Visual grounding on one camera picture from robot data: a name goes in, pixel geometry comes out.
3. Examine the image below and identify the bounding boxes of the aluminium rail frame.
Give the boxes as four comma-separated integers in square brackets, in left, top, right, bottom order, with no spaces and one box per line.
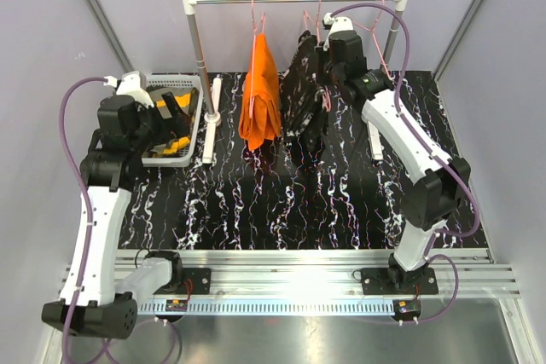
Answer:
[40,248,524,364]

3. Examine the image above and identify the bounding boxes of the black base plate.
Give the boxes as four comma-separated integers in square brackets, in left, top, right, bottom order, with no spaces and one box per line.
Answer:
[357,266,439,296]
[166,268,212,295]

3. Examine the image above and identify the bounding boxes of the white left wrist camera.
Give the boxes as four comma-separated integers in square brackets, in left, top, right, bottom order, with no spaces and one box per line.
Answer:
[105,71,155,108]

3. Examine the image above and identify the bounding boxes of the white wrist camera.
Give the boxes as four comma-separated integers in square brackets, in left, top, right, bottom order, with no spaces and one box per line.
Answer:
[105,71,155,108]
[322,13,354,51]

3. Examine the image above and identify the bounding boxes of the camouflage yellow trousers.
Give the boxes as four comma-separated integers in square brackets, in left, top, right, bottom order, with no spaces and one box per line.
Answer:
[146,86,199,158]

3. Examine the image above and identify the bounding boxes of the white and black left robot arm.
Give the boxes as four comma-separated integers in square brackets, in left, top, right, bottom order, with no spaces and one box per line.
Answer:
[42,92,189,339]

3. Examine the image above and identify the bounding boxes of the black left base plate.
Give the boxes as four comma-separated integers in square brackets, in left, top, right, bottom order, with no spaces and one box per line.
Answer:
[166,268,212,295]

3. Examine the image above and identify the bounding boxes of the pink wire hanger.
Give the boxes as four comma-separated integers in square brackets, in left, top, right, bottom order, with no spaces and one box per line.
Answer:
[356,0,398,80]
[303,0,332,113]
[249,0,266,119]

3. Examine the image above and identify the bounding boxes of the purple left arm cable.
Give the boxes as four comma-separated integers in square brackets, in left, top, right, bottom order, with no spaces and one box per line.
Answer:
[58,76,183,364]

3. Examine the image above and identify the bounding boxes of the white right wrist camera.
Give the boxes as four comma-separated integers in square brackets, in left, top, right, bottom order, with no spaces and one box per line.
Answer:
[322,13,354,51]

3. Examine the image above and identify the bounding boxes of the black and white trousers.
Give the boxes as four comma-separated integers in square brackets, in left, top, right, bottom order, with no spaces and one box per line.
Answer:
[280,30,330,150]

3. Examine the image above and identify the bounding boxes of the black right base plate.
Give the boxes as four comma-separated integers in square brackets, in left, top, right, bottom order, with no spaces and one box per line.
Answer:
[357,266,439,296]

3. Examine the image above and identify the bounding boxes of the white plastic basket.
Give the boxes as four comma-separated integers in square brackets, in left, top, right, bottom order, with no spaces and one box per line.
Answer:
[142,73,203,168]

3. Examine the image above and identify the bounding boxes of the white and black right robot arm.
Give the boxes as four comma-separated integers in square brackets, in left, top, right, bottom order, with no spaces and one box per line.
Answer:
[320,29,470,293]

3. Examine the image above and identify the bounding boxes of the orange trousers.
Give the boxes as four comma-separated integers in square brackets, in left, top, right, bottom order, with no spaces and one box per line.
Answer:
[238,33,282,151]

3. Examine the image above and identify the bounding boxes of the white and silver clothes rack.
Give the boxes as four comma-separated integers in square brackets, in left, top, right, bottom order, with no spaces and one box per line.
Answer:
[182,0,408,165]

